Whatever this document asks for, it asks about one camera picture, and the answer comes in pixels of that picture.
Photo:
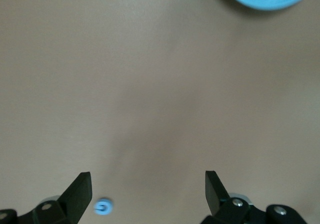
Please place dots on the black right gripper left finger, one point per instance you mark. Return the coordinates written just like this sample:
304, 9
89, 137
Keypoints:
72, 199

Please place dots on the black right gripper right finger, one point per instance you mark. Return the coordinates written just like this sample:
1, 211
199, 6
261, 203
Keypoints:
217, 199

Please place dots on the brown table cover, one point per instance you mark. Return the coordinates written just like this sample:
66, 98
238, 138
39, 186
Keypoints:
125, 83

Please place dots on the blue foam letter G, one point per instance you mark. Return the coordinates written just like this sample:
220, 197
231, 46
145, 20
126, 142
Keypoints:
109, 206

